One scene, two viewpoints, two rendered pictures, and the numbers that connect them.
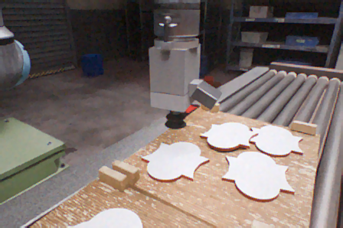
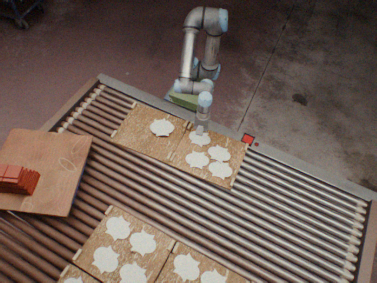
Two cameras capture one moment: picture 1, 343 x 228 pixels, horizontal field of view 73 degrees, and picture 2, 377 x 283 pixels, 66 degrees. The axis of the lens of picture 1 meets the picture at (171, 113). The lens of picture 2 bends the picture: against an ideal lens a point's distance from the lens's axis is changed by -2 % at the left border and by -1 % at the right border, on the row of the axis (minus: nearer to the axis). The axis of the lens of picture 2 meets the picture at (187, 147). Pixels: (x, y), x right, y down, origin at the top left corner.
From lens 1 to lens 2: 165 cm
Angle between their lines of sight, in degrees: 63
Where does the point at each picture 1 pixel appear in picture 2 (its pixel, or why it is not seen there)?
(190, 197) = (184, 143)
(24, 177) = (188, 104)
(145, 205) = (179, 134)
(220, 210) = (181, 150)
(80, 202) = (178, 121)
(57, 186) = (185, 114)
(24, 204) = (178, 110)
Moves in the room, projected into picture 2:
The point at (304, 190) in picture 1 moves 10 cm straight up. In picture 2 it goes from (192, 171) to (193, 163)
